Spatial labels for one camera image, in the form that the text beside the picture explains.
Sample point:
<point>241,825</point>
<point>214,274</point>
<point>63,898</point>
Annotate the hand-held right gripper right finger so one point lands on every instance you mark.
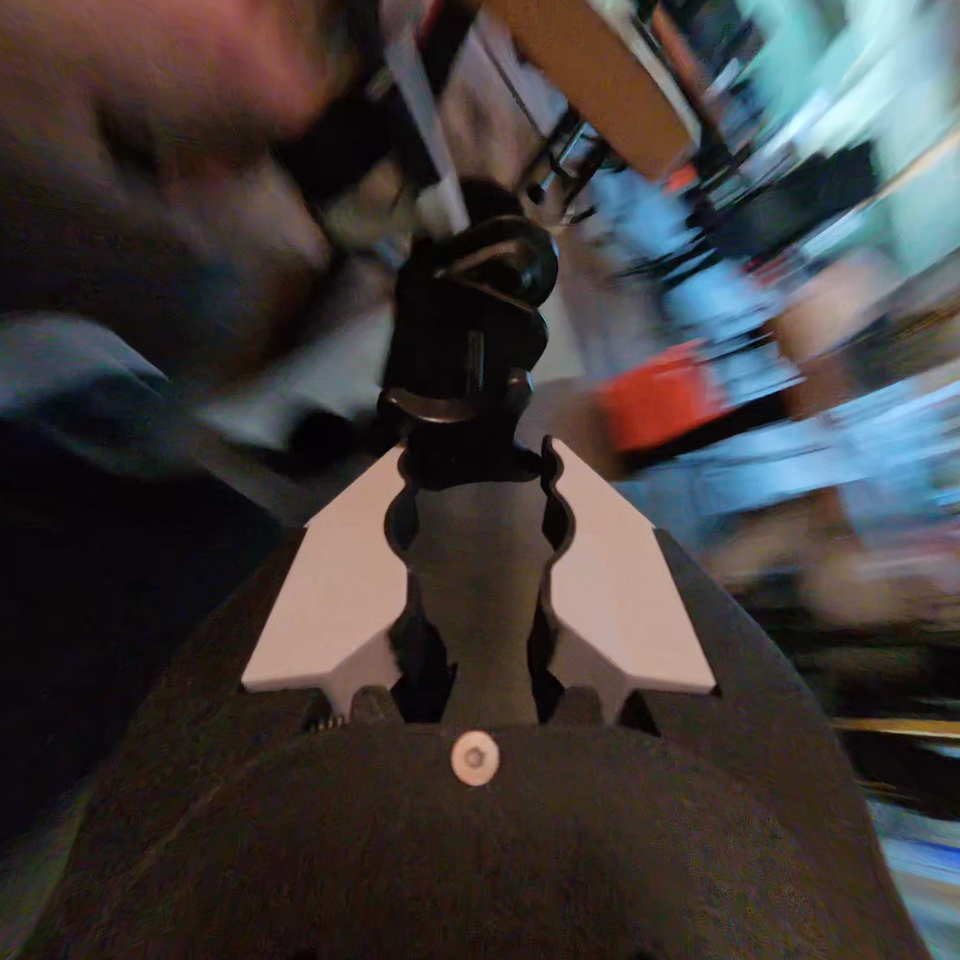
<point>622,600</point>

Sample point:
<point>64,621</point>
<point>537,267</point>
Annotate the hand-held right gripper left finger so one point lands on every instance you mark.
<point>330,600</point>

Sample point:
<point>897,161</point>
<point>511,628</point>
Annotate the person's left hand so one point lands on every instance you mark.
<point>150,67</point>

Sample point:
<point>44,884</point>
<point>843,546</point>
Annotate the black desk clamp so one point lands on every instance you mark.
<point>472,330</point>

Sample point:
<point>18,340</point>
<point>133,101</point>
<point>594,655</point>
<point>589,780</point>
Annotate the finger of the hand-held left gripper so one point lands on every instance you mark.
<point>431,150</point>

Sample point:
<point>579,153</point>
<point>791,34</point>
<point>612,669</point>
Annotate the orange plastic bin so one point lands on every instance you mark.
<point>660,397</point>

